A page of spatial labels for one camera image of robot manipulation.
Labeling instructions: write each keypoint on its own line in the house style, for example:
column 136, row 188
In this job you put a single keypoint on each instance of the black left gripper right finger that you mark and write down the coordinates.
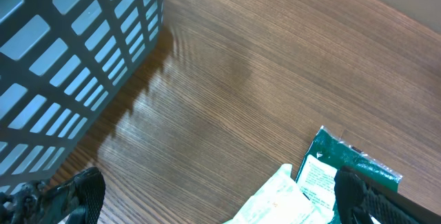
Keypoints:
column 360, row 199

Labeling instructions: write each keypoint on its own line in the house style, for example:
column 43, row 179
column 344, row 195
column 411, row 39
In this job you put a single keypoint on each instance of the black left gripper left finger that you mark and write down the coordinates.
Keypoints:
column 77, row 200

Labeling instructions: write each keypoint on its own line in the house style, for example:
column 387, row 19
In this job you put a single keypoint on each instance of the green 3M gloves package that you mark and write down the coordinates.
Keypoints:
column 325, row 156

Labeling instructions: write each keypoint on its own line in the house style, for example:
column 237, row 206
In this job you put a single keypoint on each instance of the mint green wipes packet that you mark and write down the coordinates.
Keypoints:
column 279, row 201

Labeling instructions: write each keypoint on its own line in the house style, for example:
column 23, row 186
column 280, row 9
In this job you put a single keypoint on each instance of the grey plastic basket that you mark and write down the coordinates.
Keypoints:
column 62, row 62

